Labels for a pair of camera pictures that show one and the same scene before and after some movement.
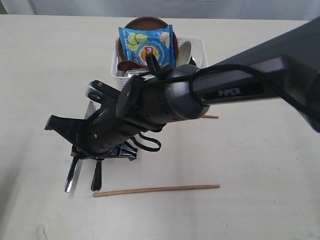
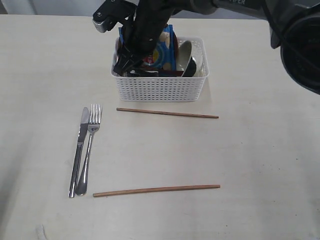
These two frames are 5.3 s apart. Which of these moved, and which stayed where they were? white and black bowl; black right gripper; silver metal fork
Moved: black right gripper; silver metal fork
Stayed: white and black bowl
